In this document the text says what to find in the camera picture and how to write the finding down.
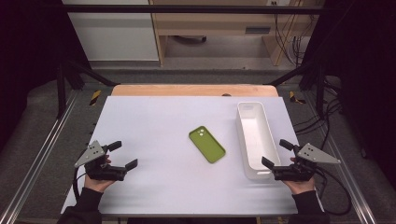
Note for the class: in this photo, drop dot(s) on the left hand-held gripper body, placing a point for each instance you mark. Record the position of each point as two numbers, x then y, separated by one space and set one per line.
93 155

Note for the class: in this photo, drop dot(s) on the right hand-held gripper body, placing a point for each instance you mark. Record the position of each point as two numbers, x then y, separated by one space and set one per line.
314 155

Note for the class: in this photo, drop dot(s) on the white plastic bin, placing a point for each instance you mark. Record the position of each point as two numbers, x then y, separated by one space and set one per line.
258 140

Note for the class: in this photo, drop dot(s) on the green phone case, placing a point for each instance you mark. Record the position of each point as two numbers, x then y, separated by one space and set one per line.
207 144

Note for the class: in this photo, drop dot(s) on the person's left hand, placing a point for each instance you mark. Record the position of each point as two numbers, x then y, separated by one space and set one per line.
98 186

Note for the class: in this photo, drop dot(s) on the person's right hand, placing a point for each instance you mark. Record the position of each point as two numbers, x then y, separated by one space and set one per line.
299 186

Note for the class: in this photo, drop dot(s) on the white table sheet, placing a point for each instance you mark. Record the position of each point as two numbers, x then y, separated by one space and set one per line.
155 140

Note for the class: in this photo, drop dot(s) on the yellow black tape strip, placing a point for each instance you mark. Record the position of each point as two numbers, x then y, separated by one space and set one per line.
95 97
294 98

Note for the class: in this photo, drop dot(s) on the wooden table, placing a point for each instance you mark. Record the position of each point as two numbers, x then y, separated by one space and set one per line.
186 90

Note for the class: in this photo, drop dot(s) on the black curtain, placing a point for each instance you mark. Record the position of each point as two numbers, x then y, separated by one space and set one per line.
367 77
28 62

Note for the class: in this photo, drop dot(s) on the white cabinet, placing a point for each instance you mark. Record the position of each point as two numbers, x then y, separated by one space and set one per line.
118 37

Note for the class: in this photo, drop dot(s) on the wooden desk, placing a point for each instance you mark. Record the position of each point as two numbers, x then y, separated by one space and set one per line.
211 23

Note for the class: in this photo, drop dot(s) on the black horizontal bar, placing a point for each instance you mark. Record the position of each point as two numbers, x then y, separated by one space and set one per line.
186 9

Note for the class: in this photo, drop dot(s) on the aluminium rail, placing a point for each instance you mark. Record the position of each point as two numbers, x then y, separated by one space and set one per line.
40 155
348 174

